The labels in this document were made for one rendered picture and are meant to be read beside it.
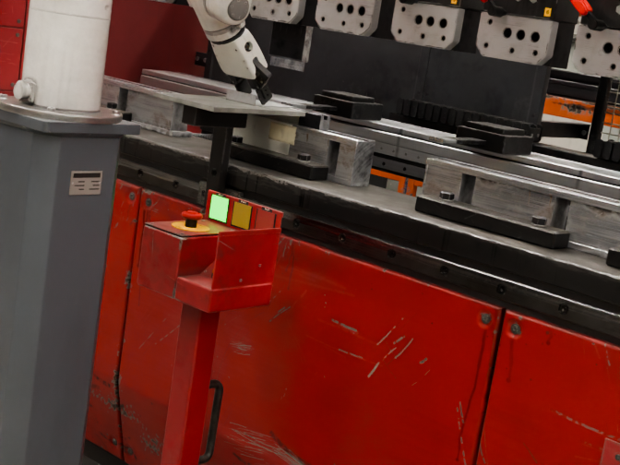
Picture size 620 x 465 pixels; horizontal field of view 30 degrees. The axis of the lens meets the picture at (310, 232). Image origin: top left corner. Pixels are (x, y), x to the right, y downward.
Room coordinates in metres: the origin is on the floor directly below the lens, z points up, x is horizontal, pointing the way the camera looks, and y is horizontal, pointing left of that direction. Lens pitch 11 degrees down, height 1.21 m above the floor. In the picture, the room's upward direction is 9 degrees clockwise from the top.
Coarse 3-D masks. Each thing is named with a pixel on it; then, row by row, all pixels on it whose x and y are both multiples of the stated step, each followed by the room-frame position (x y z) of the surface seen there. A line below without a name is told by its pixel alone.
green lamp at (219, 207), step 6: (216, 198) 2.20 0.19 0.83; (222, 198) 2.19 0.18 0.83; (216, 204) 2.20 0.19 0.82; (222, 204) 2.19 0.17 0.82; (210, 210) 2.21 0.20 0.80; (216, 210) 2.20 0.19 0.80; (222, 210) 2.19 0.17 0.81; (210, 216) 2.21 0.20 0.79; (216, 216) 2.20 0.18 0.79; (222, 216) 2.19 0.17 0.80
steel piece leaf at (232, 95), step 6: (228, 90) 2.43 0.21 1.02; (234, 90) 2.42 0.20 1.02; (228, 96) 2.43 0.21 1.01; (234, 96) 2.42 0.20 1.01; (240, 96) 2.41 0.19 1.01; (246, 96) 2.40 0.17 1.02; (252, 96) 2.39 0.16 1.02; (246, 102) 2.39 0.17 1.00; (252, 102) 2.38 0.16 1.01; (258, 102) 2.45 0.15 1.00; (270, 102) 2.49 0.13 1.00
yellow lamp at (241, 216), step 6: (234, 204) 2.17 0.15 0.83; (240, 204) 2.16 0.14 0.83; (234, 210) 2.17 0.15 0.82; (240, 210) 2.16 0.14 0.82; (246, 210) 2.15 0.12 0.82; (234, 216) 2.17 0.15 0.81; (240, 216) 2.16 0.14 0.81; (246, 216) 2.15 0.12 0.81; (234, 222) 2.17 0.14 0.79; (240, 222) 2.16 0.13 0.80; (246, 222) 2.15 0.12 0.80; (246, 228) 2.15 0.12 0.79
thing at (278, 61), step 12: (276, 24) 2.51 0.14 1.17; (288, 24) 2.49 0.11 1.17; (276, 36) 2.51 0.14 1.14; (288, 36) 2.49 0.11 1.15; (300, 36) 2.47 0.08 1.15; (276, 48) 2.51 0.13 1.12; (288, 48) 2.48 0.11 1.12; (300, 48) 2.46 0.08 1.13; (276, 60) 2.52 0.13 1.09; (288, 60) 2.49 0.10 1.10; (300, 60) 2.46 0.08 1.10
